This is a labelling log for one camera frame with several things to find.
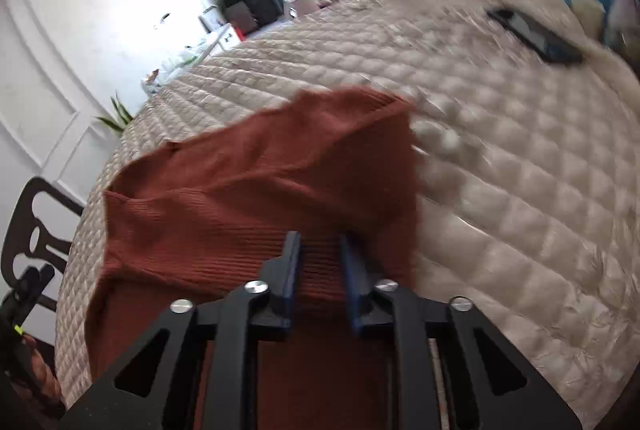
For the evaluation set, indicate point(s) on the brown bag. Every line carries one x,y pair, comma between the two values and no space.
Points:
240,17

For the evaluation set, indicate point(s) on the cardboard box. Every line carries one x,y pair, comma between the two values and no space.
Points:
302,2

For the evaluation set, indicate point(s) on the green potted plant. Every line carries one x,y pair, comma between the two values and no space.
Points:
120,117

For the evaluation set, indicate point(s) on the rust knit sweater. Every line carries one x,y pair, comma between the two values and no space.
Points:
250,170

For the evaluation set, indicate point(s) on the white low cabinet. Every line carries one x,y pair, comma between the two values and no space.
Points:
220,41

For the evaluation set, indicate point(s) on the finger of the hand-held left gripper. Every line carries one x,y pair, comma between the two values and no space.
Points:
35,280

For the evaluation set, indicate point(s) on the beige quilted bedspread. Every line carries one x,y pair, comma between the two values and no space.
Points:
500,210

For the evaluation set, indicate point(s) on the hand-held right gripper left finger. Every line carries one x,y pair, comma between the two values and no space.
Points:
290,271

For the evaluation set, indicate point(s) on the black smartphone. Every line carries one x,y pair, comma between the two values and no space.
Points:
537,35

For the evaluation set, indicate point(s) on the dark chair with cutout back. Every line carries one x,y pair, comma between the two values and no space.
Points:
25,205

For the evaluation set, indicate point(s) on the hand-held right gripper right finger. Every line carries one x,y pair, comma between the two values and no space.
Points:
350,281

